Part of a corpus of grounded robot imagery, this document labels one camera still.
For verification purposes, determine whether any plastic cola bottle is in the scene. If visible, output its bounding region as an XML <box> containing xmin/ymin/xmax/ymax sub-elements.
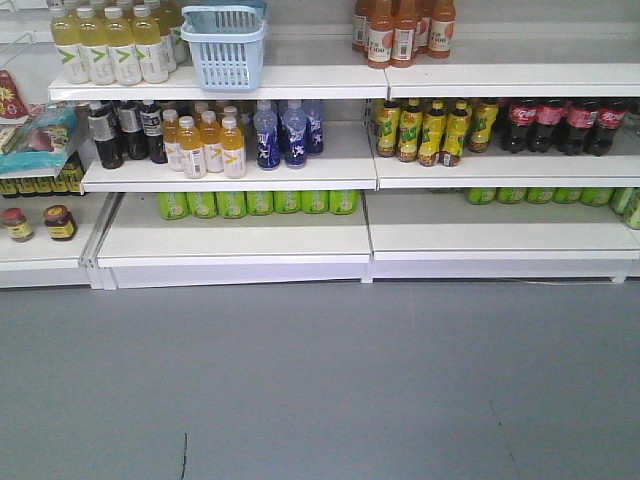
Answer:
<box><xmin>528</xmin><ymin>97</ymin><xmax>567</xmax><ymax>153</ymax></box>
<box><xmin>500</xmin><ymin>98</ymin><xmax>539</xmax><ymax>154</ymax></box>
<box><xmin>559</xmin><ymin>98</ymin><xmax>601</xmax><ymax>156</ymax></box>
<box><xmin>587</xmin><ymin>98</ymin><xmax>626</xmax><ymax>156</ymax></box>

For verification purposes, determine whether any orange C100 juice bottle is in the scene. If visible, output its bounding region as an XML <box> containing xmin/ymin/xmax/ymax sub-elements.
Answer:
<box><xmin>367</xmin><ymin>0</ymin><xmax>394</xmax><ymax>69</ymax></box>
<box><xmin>427</xmin><ymin>0</ymin><xmax>456</xmax><ymax>59</ymax></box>
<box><xmin>391</xmin><ymin>0</ymin><xmax>417</xmax><ymax>68</ymax></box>

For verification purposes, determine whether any dark tea bottle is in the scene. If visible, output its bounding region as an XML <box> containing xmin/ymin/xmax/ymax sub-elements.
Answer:
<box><xmin>140</xmin><ymin>100</ymin><xmax>167</xmax><ymax>164</ymax></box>
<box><xmin>88</xmin><ymin>101</ymin><xmax>123</xmax><ymax>169</ymax></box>
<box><xmin>118</xmin><ymin>100</ymin><xmax>149</xmax><ymax>160</ymax></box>

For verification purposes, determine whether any blue sports drink bottle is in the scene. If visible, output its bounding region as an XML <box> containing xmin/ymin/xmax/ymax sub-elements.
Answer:
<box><xmin>283</xmin><ymin>99</ymin><xmax>307</xmax><ymax>169</ymax></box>
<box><xmin>254</xmin><ymin>100</ymin><xmax>280</xmax><ymax>170</ymax></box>
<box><xmin>302</xmin><ymin>99</ymin><xmax>324</xmax><ymax>156</ymax></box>

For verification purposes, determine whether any pale yellow drink bottle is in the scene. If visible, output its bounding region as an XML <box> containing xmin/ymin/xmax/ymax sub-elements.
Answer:
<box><xmin>76</xmin><ymin>7</ymin><xmax>116</xmax><ymax>85</ymax></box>
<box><xmin>131</xmin><ymin>5</ymin><xmax>169</xmax><ymax>84</ymax></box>
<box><xmin>50</xmin><ymin>6</ymin><xmax>90</xmax><ymax>84</ymax></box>
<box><xmin>104</xmin><ymin>7</ymin><xmax>142</xmax><ymax>86</ymax></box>

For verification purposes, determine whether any light blue plastic basket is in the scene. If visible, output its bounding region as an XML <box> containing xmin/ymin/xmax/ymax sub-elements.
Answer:
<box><xmin>181</xmin><ymin>1</ymin><xmax>269</xmax><ymax>92</ymax></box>

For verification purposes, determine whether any teal snack bag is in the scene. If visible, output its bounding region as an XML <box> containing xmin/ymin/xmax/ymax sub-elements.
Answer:
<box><xmin>1</xmin><ymin>106</ymin><xmax>78</xmax><ymax>174</ymax></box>

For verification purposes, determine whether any orange vitamin drink bottle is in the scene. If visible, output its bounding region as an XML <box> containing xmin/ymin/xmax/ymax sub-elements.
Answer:
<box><xmin>177</xmin><ymin>116</ymin><xmax>206</xmax><ymax>179</ymax></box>
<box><xmin>220</xmin><ymin>116</ymin><xmax>247</xmax><ymax>179</ymax></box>
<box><xmin>198</xmin><ymin>110</ymin><xmax>224</xmax><ymax>173</ymax></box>
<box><xmin>162</xmin><ymin>109</ymin><xmax>183</xmax><ymax>172</ymax></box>

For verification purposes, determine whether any red lid sauce jar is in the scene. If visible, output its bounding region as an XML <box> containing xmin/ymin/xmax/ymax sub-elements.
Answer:
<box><xmin>43</xmin><ymin>204</ymin><xmax>77</xmax><ymax>241</ymax></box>
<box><xmin>2</xmin><ymin>207</ymin><xmax>34</xmax><ymax>243</ymax></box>

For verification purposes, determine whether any white metal shelf unit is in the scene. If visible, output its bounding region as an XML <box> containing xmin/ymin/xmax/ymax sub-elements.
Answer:
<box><xmin>1</xmin><ymin>22</ymin><xmax>639</xmax><ymax>290</ymax></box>

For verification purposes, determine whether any yellow lemon tea bottle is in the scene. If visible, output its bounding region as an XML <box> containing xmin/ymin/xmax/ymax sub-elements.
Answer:
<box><xmin>439</xmin><ymin>99</ymin><xmax>469</xmax><ymax>167</ymax></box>
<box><xmin>468</xmin><ymin>97</ymin><xmax>499</xmax><ymax>153</ymax></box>
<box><xmin>398</xmin><ymin>98</ymin><xmax>423</xmax><ymax>163</ymax></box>
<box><xmin>418</xmin><ymin>99</ymin><xmax>446</xmax><ymax>167</ymax></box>
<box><xmin>376</xmin><ymin>99</ymin><xmax>401</xmax><ymax>158</ymax></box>

